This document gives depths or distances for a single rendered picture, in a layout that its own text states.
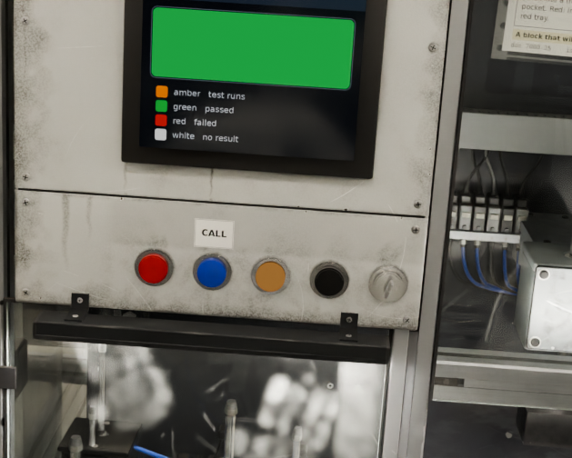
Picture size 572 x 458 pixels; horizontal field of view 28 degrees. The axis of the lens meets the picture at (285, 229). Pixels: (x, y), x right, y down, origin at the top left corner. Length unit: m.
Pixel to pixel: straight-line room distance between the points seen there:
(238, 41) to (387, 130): 0.17
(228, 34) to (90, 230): 0.25
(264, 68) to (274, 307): 0.25
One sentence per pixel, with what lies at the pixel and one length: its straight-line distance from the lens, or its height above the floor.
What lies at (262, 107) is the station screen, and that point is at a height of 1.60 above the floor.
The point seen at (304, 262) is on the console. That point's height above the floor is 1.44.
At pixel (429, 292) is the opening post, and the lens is 1.19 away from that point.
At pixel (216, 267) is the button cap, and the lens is 1.16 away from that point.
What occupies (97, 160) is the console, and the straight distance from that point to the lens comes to 1.16.
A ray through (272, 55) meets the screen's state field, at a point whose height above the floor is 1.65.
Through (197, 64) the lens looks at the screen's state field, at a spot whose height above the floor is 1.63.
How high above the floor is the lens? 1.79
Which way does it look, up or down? 16 degrees down
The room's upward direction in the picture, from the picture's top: 4 degrees clockwise
